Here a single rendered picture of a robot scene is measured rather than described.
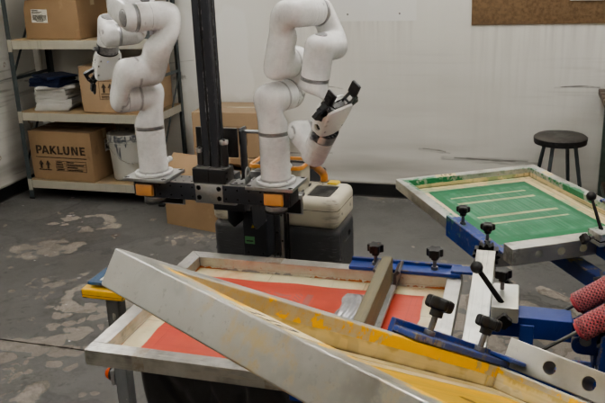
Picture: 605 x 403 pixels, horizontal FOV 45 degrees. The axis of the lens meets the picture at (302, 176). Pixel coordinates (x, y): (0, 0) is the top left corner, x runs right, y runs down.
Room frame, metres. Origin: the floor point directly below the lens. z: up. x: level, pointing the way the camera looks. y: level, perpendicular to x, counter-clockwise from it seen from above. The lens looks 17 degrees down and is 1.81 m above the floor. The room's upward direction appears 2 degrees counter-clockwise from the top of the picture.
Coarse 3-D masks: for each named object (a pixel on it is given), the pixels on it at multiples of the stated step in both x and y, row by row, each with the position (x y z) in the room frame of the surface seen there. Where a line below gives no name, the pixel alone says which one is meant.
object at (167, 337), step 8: (160, 328) 1.60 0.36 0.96; (168, 328) 1.60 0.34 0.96; (152, 336) 1.57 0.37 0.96; (160, 336) 1.56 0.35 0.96; (168, 336) 1.56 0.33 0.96; (176, 336) 1.56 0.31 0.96; (184, 336) 1.56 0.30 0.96; (144, 344) 1.53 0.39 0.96; (152, 344) 1.53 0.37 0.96; (160, 344) 1.53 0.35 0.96; (168, 344) 1.53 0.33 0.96; (176, 344) 1.53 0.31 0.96; (184, 344) 1.53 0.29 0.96; (192, 344) 1.52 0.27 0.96; (200, 344) 1.52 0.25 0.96; (176, 352) 1.49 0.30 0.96; (184, 352) 1.49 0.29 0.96; (192, 352) 1.49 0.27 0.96; (200, 352) 1.49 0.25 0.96; (208, 352) 1.48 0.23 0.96; (216, 352) 1.48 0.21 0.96
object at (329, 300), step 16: (256, 288) 1.81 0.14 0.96; (272, 288) 1.81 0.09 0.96; (288, 288) 1.81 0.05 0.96; (304, 288) 1.80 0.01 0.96; (320, 288) 1.80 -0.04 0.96; (336, 288) 1.79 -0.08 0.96; (320, 304) 1.70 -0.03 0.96; (336, 304) 1.70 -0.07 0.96; (400, 304) 1.69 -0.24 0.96; (416, 304) 1.68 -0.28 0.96; (384, 320) 1.60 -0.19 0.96; (416, 320) 1.60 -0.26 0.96
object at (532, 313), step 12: (528, 312) 1.46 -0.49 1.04; (540, 312) 1.45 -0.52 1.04; (552, 312) 1.45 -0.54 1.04; (564, 312) 1.45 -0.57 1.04; (516, 324) 1.44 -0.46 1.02; (528, 324) 1.43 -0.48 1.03; (540, 324) 1.42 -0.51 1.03; (552, 324) 1.42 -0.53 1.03; (564, 324) 1.41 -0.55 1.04; (516, 336) 1.44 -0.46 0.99; (540, 336) 1.42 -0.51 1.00; (552, 336) 1.41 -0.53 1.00
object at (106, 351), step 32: (192, 256) 1.97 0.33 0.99; (224, 256) 1.96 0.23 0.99; (256, 256) 1.95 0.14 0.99; (448, 288) 1.70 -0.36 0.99; (128, 320) 1.59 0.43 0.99; (448, 320) 1.53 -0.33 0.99; (96, 352) 1.45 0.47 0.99; (128, 352) 1.44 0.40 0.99; (160, 352) 1.43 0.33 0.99; (256, 384) 1.34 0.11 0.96
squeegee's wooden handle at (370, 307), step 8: (384, 256) 1.75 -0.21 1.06; (384, 264) 1.70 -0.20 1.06; (392, 264) 1.74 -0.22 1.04; (376, 272) 1.66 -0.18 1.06; (384, 272) 1.66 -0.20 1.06; (392, 272) 1.74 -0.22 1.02; (376, 280) 1.61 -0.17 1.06; (384, 280) 1.64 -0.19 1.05; (392, 280) 1.74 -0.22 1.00; (368, 288) 1.57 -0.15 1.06; (376, 288) 1.57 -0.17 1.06; (384, 288) 1.64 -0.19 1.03; (368, 296) 1.53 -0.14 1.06; (376, 296) 1.54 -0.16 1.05; (384, 296) 1.64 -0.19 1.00; (360, 304) 1.49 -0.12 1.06; (368, 304) 1.49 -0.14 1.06; (376, 304) 1.53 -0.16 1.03; (360, 312) 1.45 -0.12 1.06; (368, 312) 1.45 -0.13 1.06; (376, 312) 1.53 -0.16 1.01; (360, 320) 1.41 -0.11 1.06; (368, 320) 1.44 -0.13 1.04
